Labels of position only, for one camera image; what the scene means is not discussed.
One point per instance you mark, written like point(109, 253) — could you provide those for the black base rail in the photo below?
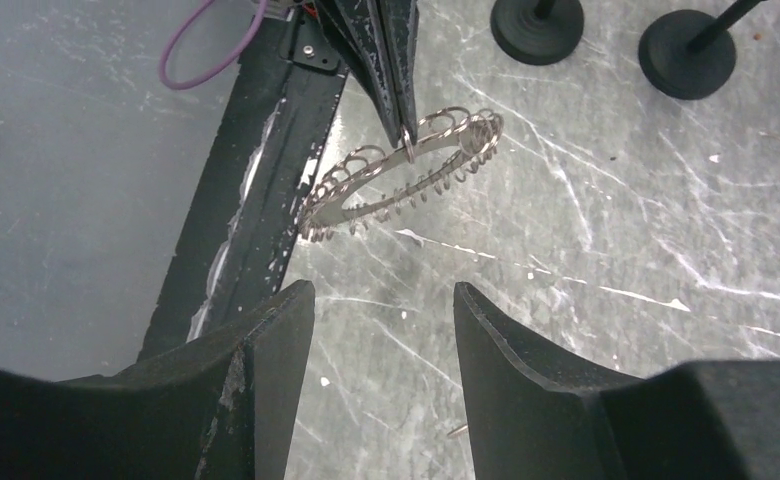
point(239, 234)

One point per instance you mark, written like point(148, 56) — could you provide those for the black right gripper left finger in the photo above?
point(222, 406)

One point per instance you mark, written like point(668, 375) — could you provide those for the red tag key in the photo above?
point(456, 432)

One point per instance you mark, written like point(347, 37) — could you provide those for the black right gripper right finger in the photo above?
point(538, 411)

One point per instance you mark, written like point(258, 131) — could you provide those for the black short microphone stand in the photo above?
point(537, 32)

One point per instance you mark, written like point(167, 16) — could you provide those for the black round stand base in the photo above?
point(675, 70)

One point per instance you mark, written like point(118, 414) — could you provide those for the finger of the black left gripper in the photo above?
point(403, 60)
point(366, 35)

